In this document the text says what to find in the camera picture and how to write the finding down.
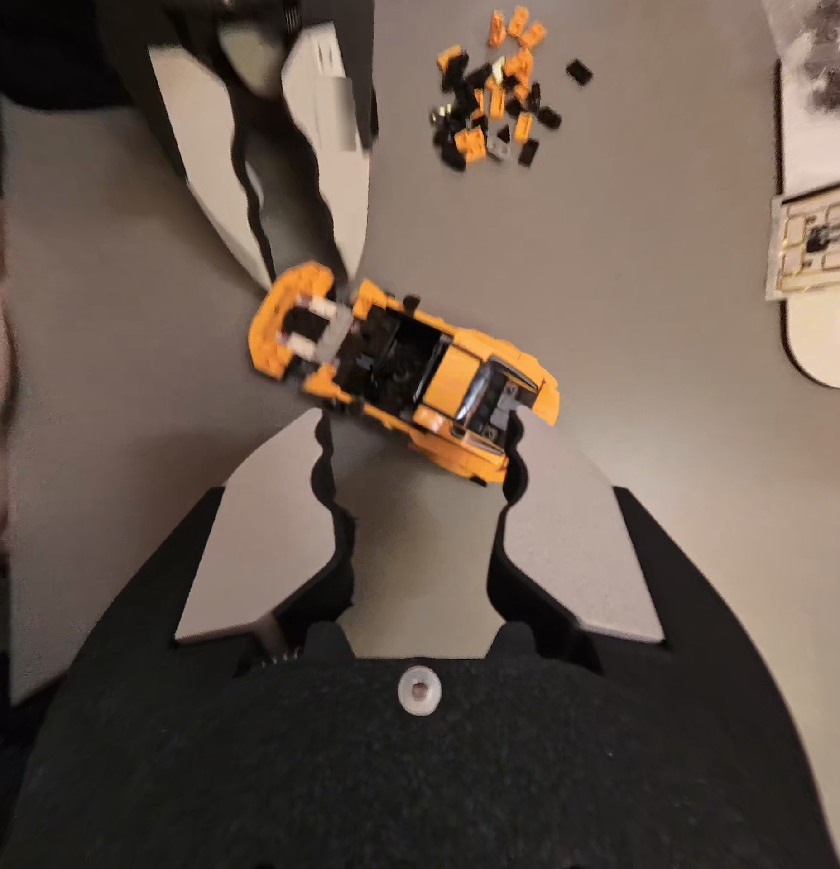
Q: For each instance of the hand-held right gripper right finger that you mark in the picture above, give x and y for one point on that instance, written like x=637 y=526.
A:
x=583 y=557

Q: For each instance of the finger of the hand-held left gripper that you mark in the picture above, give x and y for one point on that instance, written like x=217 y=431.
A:
x=332 y=150
x=203 y=136

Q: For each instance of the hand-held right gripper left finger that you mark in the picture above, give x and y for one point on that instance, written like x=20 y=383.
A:
x=250 y=564

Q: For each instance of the pile of small lego pieces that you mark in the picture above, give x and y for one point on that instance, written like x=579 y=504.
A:
x=495 y=95

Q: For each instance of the orange lego car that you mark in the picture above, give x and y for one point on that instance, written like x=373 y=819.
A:
x=447 y=374

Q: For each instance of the lego sticker sheet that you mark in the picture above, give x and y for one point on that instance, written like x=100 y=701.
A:
x=814 y=245

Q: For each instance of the translucent plastic bag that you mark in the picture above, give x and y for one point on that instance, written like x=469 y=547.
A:
x=821 y=41

